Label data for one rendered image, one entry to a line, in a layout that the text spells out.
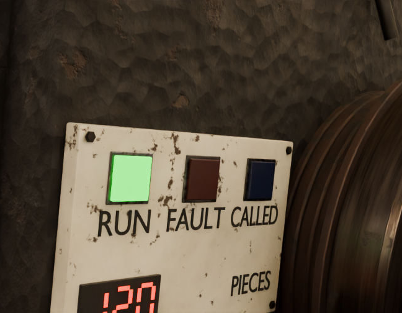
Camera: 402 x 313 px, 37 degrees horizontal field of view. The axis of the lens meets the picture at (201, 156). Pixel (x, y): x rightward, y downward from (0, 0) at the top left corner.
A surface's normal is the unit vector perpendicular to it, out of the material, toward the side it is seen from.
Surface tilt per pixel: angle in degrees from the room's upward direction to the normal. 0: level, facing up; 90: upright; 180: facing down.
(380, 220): 73
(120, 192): 90
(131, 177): 90
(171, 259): 90
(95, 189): 90
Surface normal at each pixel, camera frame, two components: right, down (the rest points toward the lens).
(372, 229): -0.67, -0.29
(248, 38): 0.69, 0.11
